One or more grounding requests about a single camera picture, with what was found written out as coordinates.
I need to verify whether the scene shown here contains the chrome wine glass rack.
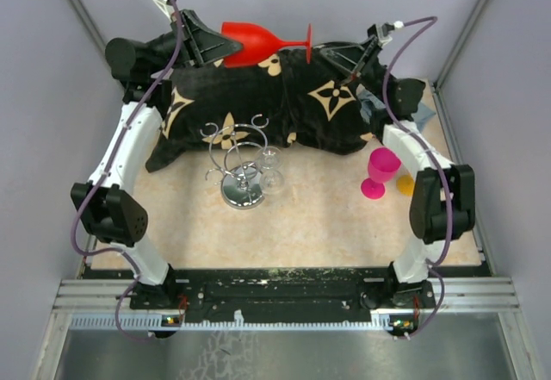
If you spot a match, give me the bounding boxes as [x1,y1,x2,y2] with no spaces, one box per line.
[199,114,269,210]

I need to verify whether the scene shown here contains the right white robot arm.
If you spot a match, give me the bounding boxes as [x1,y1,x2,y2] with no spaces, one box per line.
[320,35,475,308]

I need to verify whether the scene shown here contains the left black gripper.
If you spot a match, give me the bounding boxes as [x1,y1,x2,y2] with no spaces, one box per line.
[147,9,245,76]

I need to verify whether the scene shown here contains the grey slotted cable duct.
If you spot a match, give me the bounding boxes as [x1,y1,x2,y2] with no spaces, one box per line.
[69,308,413,333]

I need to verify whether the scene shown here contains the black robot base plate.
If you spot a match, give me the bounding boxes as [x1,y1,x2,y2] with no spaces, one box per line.
[130,267,436,324]

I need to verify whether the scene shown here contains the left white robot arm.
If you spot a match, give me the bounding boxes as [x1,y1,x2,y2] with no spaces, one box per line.
[71,9,242,308]

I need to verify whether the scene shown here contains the blue denim cloth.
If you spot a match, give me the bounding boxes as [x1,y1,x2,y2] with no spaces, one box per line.
[356,90,436,132]

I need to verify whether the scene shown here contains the pink plastic wine glass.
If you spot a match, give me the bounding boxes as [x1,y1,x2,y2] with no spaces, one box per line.
[361,147,401,200]

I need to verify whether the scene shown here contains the clear wine glass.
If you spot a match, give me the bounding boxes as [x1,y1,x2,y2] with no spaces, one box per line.
[255,146,285,195]

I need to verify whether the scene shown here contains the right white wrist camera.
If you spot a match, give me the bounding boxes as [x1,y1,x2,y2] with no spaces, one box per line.
[367,21,405,47]

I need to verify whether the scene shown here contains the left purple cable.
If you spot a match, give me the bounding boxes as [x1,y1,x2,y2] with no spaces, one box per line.
[70,0,183,343]

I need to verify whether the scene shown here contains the yellow plastic wine glass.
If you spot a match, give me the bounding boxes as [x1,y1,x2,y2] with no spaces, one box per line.
[396,175,415,196]

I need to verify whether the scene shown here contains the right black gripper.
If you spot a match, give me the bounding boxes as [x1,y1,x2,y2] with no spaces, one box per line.
[313,36,395,108]

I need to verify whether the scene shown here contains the black patterned plush blanket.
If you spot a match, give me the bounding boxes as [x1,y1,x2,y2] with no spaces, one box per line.
[145,49,374,173]

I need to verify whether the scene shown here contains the red plastic wine glass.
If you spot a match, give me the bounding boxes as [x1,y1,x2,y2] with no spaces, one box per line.
[221,22,313,68]

